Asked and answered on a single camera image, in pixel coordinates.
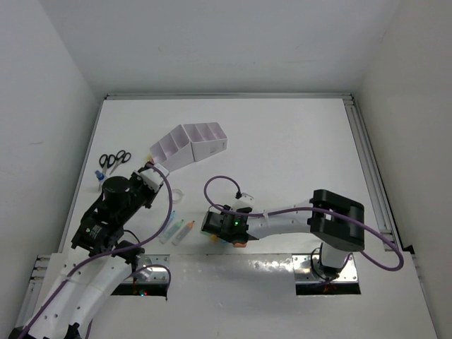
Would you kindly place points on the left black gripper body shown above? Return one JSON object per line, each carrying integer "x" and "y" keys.
{"x": 141, "y": 194}

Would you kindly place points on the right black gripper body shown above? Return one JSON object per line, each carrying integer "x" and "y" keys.
{"x": 227, "y": 239}

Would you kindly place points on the orange marker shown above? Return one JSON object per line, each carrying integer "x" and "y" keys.
{"x": 182, "y": 233}

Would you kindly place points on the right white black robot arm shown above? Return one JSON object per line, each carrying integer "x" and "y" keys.
{"x": 326, "y": 215}

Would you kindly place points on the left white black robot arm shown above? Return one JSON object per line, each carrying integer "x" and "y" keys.
{"x": 99, "y": 259}

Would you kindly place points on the clear glue bottle blue cap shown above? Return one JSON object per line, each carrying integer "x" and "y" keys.
{"x": 101, "y": 177}

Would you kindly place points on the green tipped marker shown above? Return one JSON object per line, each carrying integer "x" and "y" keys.
{"x": 170, "y": 231}

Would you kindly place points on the blue tipped marker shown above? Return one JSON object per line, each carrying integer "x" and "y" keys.
{"x": 171, "y": 219}

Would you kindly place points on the clear tape roll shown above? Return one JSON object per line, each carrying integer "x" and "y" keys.
{"x": 177, "y": 196}

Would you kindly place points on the white front cover board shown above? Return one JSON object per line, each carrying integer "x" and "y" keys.
{"x": 254, "y": 296}

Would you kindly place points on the white organizer upright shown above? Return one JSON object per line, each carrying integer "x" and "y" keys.
{"x": 206, "y": 139}

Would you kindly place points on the white organizer lying tilted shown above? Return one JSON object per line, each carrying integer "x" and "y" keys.
{"x": 174, "y": 150}

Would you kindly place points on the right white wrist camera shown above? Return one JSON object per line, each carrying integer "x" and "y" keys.
{"x": 244, "y": 204}

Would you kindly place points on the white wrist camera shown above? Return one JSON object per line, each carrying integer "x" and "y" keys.
{"x": 244, "y": 204}
{"x": 152, "y": 178}

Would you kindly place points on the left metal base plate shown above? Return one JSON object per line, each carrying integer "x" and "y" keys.
{"x": 150, "y": 269}

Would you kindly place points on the metal base plate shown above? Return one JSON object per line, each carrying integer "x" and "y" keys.
{"x": 150, "y": 269}
{"x": 307, "y": 271}

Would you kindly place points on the black handled scissors left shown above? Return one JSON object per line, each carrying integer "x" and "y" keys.
{"x": 107, "y": 161}

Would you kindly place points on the black handled scissors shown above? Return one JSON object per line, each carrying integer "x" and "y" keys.
{"x": 121, "y": 157}
{"x": 107, "y": 161}

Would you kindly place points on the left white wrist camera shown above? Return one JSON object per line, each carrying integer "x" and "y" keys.
{"x": 152, "y": 178}

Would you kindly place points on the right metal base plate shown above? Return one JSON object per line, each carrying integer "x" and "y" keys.
{"x": 307, "y": 271}

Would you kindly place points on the black handled scissors right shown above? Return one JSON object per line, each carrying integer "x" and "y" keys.
{"x": 121, "y": 157}

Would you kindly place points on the aluminium frame rail back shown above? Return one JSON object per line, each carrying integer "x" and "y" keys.
{"x": 193, "y": 96}

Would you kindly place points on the aluminium frame rail right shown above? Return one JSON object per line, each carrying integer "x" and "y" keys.
{"x": 379, "y": 200}

